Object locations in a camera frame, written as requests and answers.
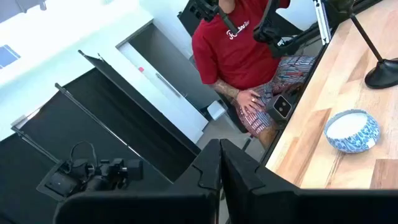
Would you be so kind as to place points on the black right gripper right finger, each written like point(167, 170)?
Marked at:
point(239, 174)

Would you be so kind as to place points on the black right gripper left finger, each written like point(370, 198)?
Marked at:
point(206, 168)

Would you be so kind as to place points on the blue patterned candle tin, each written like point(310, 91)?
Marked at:
point(351, 129)

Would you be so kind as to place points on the black metal candlestick holder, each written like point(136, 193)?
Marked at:
point(385, 74)

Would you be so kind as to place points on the small white box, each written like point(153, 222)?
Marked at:
point(216, 110)

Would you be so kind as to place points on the black backdrop panel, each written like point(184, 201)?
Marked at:
point(31, 161)
point(124, 118)

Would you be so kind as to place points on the black robot gripper assembly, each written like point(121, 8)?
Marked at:
point(93, 177)

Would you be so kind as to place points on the person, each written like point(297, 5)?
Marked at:
point(233, 56)

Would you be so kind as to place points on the small black table camera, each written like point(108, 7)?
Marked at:
point(280, 107)

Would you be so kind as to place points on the black aluminium table frame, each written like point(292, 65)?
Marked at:
point(335, 31)

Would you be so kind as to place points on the silver aluminium bracket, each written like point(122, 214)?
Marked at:
point(321, 21)

